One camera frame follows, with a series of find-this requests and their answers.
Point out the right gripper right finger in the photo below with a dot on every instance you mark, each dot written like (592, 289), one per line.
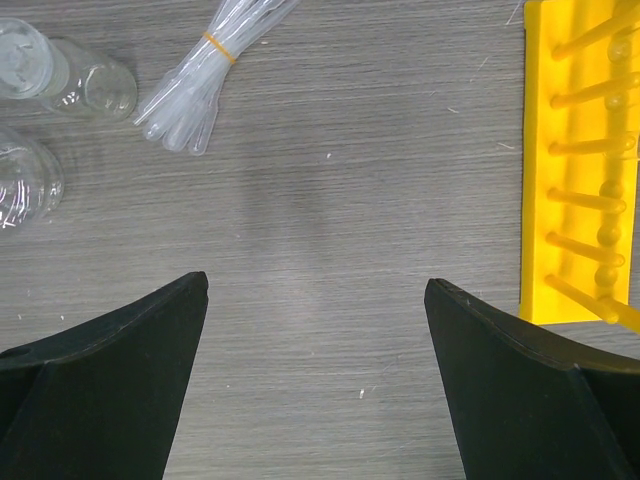
(526, 403)

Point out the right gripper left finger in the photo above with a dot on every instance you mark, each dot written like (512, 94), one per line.
(103, 399)

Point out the yellow test tube rack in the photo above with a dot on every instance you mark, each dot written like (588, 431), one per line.
(580, 161)

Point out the small glass beaker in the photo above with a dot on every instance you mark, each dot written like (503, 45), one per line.
(32, 181)

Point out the bundle of plastic pipettes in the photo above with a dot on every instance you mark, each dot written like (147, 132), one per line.
(182, 109)

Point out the small glass erlenmeyer flask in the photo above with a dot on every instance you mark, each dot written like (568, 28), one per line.
(64, 76)

